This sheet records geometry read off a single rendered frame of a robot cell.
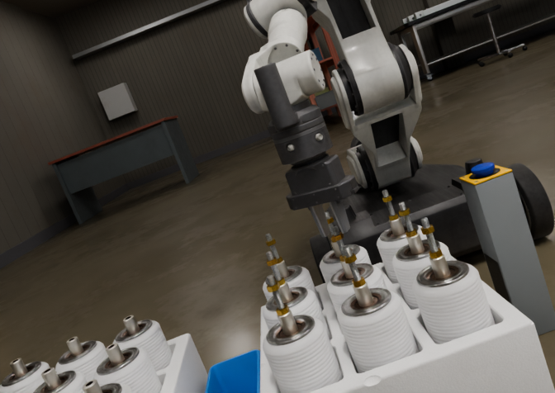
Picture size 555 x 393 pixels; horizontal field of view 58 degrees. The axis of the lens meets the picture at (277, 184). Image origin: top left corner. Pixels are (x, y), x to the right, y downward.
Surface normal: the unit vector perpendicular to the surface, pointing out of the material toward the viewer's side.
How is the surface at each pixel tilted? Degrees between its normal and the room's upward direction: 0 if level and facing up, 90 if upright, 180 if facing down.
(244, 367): 88
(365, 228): 45
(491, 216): 90
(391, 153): 54
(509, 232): 90
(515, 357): 90
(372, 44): 59
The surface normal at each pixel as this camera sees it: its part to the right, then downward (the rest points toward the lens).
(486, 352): 0.03, 0.16
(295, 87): -0.27, 0.27
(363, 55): -0.19, -0.33
